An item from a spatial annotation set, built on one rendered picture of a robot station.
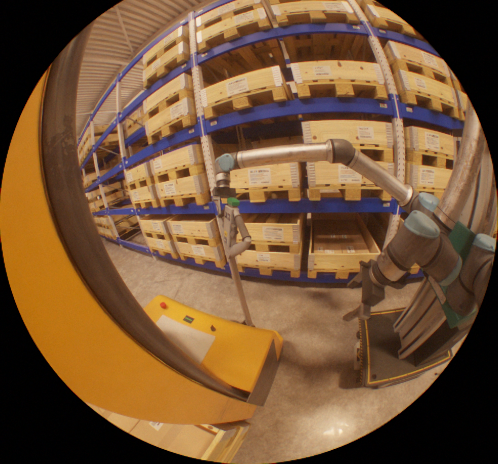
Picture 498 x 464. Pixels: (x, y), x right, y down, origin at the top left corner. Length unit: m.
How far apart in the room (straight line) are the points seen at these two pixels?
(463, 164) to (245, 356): 0.99
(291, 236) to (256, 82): 1.47
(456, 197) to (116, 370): 0.74
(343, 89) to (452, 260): 1.34
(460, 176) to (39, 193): 0.72
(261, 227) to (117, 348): 1.54
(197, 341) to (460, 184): 1.12
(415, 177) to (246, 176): 1.60
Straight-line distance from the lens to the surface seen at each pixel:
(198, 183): 1.79
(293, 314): 1.93
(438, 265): 0.45
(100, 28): 8.10
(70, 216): 0.19
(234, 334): 0.84
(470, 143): 0.58
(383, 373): 1.49
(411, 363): 1.64
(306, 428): 1.64
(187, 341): 0.89
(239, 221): 0.71
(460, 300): 0.82
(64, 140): 0.20
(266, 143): 2.72
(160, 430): 1.02
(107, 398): 0.29
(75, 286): 0.19
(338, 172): 1.42
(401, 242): 0.41
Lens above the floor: 1.62
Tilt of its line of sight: 21 degrees down
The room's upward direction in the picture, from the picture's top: 9 degrees counter-clockwise
